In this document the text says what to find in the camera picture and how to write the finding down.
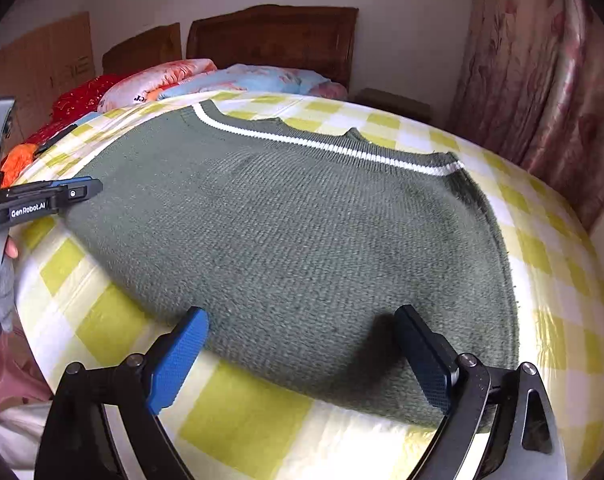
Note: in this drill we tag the pink floral pillow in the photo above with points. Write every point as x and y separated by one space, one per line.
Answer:
152 82

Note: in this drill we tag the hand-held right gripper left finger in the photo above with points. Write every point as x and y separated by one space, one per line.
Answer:
174 360

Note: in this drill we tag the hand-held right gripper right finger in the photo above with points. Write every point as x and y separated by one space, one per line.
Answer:
427 360

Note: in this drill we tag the person's left hand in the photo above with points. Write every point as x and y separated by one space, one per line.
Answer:
1 290

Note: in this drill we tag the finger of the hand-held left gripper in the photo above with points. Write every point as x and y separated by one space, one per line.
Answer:
37 187
79 195

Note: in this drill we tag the wooden nightstand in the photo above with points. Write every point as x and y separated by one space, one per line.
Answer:
392 105

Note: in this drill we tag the red patterned blanket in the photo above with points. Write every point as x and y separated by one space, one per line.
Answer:
77 100

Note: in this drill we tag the wooden headboard with round carvings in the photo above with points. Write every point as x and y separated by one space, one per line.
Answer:
272 35

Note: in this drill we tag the plain wooden headboard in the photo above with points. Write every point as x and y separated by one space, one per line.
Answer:
142 47

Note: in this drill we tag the orange cloth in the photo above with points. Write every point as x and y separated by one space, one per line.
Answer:
17 162

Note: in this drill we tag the pink floral curtain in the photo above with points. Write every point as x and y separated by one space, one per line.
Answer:
527 85

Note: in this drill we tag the blue floral quilt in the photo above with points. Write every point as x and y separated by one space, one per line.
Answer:
252 80

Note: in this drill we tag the light wooden wardrobe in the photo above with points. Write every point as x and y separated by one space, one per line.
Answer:
37 75

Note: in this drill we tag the green knitted sweater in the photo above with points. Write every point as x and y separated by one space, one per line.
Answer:
282 240

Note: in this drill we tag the person's pink clothing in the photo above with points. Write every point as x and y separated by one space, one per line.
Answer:
9 375

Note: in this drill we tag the black flat object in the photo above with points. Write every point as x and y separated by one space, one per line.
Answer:
57 136

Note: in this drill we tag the bed with yellow checkered sheet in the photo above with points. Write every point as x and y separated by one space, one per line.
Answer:
532 210

